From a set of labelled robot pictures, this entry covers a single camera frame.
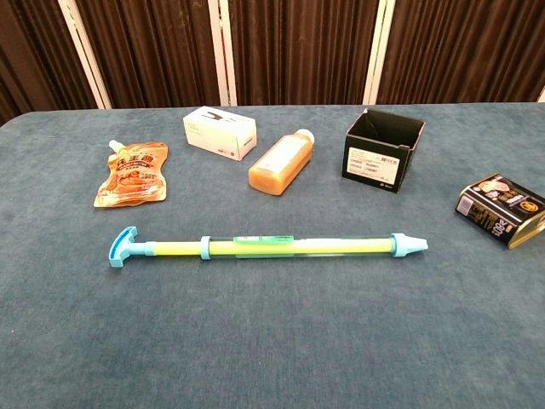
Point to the orange spouted sauce pouch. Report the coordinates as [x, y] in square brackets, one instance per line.
[132, 179]

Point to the blue velvet tablecloth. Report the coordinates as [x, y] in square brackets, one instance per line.
[272, 332]

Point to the transparent syringe barrel blue caps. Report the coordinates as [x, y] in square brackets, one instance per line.
[404, 247]

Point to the open black cardboard box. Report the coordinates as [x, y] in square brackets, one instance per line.
[374, 166]

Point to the white rectangular carton box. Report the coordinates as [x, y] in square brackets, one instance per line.
[213, 132]

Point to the orange juice bottle white cap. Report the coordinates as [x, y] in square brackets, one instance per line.
[277, 166]

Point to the white screen frame post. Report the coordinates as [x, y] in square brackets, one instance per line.
[222, 55]
[84, 55]
[378, 55]

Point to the brown pleated curtain panel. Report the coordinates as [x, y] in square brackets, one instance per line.
[149, 51]
[34, 51]
[468, 51]
[298, 51]

